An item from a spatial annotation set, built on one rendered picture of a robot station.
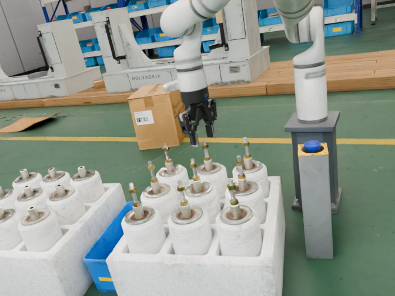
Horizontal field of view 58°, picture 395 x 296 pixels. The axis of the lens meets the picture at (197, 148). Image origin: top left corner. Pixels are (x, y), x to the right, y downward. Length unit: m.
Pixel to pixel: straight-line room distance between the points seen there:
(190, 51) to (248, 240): 0.47
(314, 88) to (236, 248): 0.54
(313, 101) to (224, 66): 1.76
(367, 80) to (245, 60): 0.85
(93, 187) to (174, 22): 0.59
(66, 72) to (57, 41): 0.31
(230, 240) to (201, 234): 0.07
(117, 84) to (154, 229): 2.64
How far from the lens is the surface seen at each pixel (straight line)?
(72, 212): 1.11
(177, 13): 0.88
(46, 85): 4.08
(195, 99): 0.92
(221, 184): 1.01
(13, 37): 8.11
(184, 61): 0.91
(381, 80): 2.55
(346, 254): 1.09
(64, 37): 3.98
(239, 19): 2.78
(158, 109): 1.92
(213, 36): 5.71
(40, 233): 1.03
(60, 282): 1.04
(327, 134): 1.13
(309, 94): 1.11
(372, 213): 1.25
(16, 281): 1.13
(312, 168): 0.91
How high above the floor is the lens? 0.69
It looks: 21 degrees down
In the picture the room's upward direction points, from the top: 11 degrees counter-clockwise
